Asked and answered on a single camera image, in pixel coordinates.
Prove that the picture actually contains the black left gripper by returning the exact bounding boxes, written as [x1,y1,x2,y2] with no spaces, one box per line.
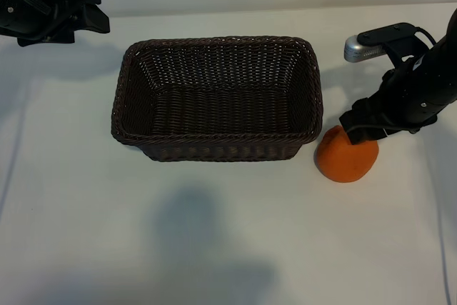
[0,0,111,48]

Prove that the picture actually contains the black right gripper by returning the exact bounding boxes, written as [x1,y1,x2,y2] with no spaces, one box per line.
[338,36,457,146]

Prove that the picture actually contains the orange fruit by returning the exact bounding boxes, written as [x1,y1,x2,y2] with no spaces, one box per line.
[313,126,379,184]

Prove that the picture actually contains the dark brown wicker basket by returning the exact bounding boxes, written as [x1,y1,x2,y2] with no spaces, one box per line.
[110,35,324,162]

